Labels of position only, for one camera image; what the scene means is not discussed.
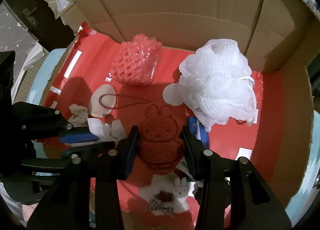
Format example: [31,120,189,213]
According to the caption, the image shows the teal table cover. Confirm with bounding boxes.
[26,48,66,105]

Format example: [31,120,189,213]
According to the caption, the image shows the cardboard box red bottom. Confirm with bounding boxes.
[39,0,320,230]

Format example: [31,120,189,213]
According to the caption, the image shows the blue white cloth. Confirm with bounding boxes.
[188,117,209,149]

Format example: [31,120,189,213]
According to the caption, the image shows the red rabbit plush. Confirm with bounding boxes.
[138,104,184,175]

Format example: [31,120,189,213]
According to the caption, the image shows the white sock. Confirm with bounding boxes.
[87,118,126,143]

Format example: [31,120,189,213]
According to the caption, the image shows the pink mesh sponge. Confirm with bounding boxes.
[110,33,163,86]

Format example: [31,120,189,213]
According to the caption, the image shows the beige fluffy sock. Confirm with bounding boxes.
[68,104,88,127]

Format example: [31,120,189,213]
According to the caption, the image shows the dark wooden door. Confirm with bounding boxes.
[1,0,75,51]

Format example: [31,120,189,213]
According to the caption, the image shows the white fluffy rabbit scrunchie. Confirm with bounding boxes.
[139,174,190,217]

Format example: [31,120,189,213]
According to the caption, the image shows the white mesh bath loofah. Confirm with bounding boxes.
[177,39,258,132]

